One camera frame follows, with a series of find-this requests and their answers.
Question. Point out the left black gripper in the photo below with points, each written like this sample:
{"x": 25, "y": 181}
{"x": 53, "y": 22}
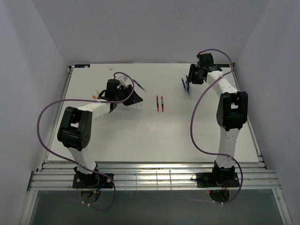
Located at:
{"x": 132, "y": 100}

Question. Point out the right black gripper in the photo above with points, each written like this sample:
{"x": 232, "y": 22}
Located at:
{"x": 193, "y": 67}

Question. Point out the dark blue pen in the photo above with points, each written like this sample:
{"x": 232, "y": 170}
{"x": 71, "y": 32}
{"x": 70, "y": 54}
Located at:
{"x": 187, "y": 85}

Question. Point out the orange red pen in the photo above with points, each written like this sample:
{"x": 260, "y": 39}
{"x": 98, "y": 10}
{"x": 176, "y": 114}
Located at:
{"x": 162, "y": 104}

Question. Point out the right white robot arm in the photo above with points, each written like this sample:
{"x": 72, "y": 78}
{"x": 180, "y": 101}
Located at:
{"x": 232, "y": 110}

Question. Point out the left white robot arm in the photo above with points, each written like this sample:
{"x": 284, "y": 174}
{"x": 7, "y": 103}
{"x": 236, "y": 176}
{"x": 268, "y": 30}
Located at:
{"x": 76, "y": 124}

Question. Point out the green pen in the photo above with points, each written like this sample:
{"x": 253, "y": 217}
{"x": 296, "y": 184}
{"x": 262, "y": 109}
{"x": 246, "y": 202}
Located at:
{"x": 140, "y": 86}

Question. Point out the right blue label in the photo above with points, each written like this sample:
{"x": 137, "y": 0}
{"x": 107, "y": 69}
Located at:
{"x": 222, "y": 65}

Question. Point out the blue label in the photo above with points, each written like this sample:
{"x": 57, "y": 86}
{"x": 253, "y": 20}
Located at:
{"x": 81, "y": 65}
{"x": 222, "y": 65}

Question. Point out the left blue label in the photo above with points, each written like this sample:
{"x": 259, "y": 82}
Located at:
{"x": 81, "y": 65}

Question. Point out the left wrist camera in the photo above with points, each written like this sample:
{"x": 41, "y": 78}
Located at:
{"x": 122, "y": 79}

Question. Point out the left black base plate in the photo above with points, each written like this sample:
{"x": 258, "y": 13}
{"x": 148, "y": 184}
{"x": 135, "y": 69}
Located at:
{"x": 95, "y": 181}

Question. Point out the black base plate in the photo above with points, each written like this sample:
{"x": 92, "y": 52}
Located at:
{"x": 95, "y": 181}
{"x": 208, "y": 180}

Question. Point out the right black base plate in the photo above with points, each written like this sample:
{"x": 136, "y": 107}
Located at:
{"x": 208, "y": 180}

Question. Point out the aluminium frame rails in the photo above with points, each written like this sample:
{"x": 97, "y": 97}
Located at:
{"x": 164, "y": 176}

